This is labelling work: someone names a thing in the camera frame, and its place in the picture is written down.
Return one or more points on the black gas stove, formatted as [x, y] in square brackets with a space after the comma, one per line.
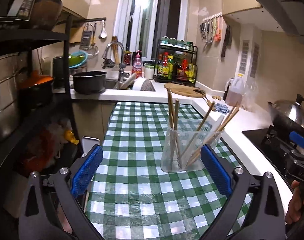
[257, 140]

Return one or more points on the bundle of wooden utensils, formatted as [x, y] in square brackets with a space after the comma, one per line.
[115, 51]

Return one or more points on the clear plastic utensil container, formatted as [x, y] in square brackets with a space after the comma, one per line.
[192, 162]

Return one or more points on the white wall vent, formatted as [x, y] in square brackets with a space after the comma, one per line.
[254, 61]
[244, 58]

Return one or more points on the oil jug with yellow cap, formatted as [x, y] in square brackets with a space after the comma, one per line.
[233, 95]

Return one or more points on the black cooking pot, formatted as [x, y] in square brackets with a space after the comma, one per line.
[89, 83]

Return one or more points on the yellow plastic bag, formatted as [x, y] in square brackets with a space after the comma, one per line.
[71, 137]

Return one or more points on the black spice rack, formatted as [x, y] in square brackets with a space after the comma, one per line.
[157, 60]

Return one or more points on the person's right hand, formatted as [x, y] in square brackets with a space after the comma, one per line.
[296, 205]

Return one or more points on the chrome kitchen faucet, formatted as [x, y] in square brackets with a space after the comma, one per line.
[121, 55]

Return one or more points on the stacked steel pots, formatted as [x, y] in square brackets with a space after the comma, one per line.
[5, 92]

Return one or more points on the black wok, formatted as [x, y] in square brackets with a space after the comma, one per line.
[279, 122]

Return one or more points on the red jar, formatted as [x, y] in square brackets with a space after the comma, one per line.
[127, 58]

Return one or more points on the white plastic bin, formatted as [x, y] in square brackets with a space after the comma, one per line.
[89, 142]

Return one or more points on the round wooden cutting board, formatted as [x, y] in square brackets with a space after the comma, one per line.
[184, 88]

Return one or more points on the range hood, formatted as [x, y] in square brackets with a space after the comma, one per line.
[279, 2]

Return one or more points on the metal grater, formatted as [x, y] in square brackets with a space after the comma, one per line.
[87, 38]

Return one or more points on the white jar with green lid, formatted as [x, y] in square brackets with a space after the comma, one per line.
[149, 73]

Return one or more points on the brown bowl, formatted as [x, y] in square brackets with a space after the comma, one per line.
[45, 11]

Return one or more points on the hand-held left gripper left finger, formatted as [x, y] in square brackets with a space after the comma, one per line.
[88, 170]

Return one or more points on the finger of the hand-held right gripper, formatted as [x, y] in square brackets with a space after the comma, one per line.
[298, 138]
[288, 152]

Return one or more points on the steel wok lid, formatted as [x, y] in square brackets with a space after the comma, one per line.
[289, 110]

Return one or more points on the orange and white bag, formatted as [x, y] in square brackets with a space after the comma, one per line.
[41, 150]

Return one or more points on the row of sauce bottles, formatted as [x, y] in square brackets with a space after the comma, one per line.
[177, 67]

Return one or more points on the white colander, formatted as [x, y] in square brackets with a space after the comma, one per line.
[143, 85]

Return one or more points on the dark cleaver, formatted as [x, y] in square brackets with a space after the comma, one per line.
[225, 42]

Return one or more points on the white plate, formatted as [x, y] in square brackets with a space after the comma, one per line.
[129, 81]

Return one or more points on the row of green-lidded spice jars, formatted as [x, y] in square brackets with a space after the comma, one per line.
[177, 43]

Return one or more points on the black storage shelf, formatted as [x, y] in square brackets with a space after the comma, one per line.
[67, 55]

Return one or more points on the hanging metal kitchen tools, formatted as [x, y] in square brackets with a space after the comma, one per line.
[210, 30]

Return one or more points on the pink dish soap bottle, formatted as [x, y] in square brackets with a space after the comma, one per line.
[137, 65]

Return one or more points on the clear plastic bottle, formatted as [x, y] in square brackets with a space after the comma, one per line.
[251, 97]

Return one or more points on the dark cylindrical canister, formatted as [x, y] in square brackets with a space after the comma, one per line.
[60, 72]

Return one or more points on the window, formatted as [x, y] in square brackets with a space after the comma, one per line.
[152, 12]

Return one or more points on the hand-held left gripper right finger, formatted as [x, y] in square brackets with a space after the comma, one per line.
[215, 170]

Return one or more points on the black pot with orange lid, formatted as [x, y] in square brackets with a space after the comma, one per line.
[36, 90]

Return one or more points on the blue rag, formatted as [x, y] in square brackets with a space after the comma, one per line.
[221, 108]

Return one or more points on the green checkered tablecloth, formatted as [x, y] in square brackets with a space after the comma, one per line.
[137, 135]

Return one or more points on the white hanging ladle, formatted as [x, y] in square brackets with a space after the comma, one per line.
[103, 33]

